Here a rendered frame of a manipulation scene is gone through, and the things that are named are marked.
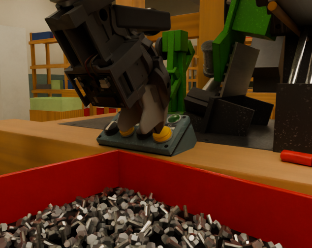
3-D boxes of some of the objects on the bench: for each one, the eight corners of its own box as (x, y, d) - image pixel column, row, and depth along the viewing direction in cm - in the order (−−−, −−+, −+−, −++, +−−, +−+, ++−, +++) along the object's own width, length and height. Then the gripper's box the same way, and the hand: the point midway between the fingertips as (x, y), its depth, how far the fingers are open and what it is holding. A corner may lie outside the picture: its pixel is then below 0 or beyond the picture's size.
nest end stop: (208, 122, 65) (207, 106, 61) (185, 113, 68) (183, 98, 65) (210, 118, 65) (209, 103, 62) (188, 110, 69) (186, 95, 65)
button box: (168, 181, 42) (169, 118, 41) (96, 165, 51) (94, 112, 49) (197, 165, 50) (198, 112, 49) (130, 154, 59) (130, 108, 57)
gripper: (25, 19, 29) (111, 159, 42) (88, 6, 24) (164, 170, 37) (78, -14, 34) (140, 120, 47) (138, -30, 29) (190, 124, 42)
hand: (157, 122), depth 43 cm, fingers closed
